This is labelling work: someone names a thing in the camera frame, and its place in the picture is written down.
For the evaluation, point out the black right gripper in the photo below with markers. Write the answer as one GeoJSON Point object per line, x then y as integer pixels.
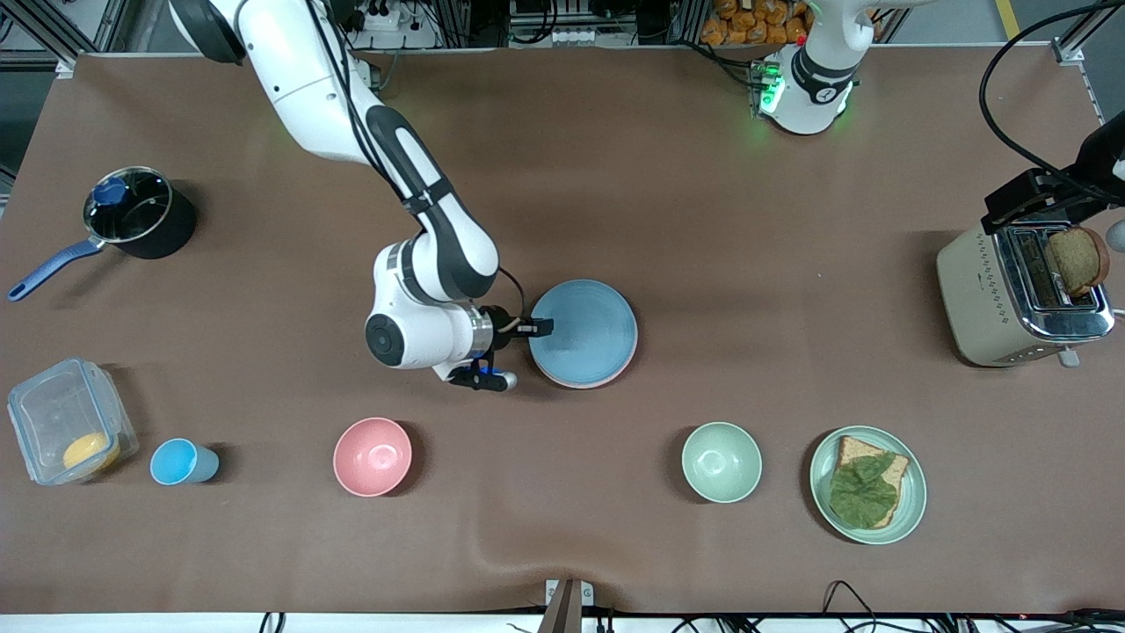
{"type": "Point", "coordinates": [500, 322]}

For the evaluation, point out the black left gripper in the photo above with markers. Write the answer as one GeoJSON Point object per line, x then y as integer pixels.
{"type": "Point", "coordinates": [1097, 163]}

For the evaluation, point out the blue plate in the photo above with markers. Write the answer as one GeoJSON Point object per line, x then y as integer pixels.
{"type": "Point", "coordinates": [584, 330]}

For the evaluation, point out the pink plate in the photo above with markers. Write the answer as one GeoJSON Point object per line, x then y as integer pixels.
{"type": "Point", "coordinates": [620, 373]}

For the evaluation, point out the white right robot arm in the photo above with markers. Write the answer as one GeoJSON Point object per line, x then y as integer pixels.
{"type": "Point", "coordinates": [299, 97]}

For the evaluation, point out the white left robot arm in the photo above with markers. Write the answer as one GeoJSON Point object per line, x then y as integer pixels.
{"type": "Point", "coordinates": [809, 92]}

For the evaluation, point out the brown toast slice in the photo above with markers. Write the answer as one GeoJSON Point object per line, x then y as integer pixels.
{"type": "Point", "coordinates": [1077, 259]}

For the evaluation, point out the beige chrome toaster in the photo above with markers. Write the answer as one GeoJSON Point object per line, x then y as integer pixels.
{"type": "Point", "coordinates": [976, 299]}

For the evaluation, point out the brown table cloth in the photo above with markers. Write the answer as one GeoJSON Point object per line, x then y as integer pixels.
{"type": "Point", "coordinates": [615, 176]}

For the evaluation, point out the pink bowl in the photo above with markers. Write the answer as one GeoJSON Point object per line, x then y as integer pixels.
{"type": "Point", "coordinates": [373, 457]}

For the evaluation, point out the green bowl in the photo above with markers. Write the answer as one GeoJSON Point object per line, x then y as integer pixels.
{"type": "Point", "coordinates": [722, 462]}

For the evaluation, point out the bread slice under lettuce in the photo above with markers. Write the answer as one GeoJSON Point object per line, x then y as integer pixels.
{"type": "Point", "coordinates": [857, 448]}

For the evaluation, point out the green plate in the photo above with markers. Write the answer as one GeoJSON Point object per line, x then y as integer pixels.
{"type": "Point", "coordinates": [912, 497]}

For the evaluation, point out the orange snack packs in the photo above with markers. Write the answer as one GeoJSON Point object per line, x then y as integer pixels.
{"type": "Point", "coordinates": [756, 22]}

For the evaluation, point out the green lettuce leaf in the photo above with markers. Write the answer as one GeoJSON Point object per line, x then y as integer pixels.
{"type": "Point", "coordinates": [861, 492]}

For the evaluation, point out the white power strip with plugs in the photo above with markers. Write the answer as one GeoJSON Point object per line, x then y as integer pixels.
{"type": "Point", "coordinates": [380, 18]}

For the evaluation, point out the blue cup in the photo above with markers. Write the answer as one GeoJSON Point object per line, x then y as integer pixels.
{"type": "Point", "coordinates": [176, 462]}

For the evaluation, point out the glass lid blue knob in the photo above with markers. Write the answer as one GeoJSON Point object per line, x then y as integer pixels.
{"type": "Point", "coordinates": [132, 202]}

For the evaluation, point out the orange round food piece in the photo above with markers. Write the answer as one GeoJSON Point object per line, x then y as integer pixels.
{"type": "Point", "coordinates": [90, 452]}

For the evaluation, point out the clear plastic container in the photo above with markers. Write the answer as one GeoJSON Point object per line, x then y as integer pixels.
{"type": "Point", "coordinates": [53, 409]}

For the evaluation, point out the metal camera bracket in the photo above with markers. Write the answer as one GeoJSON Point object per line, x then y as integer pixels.
{"type": "Point", "coordinates": [569, 607]}

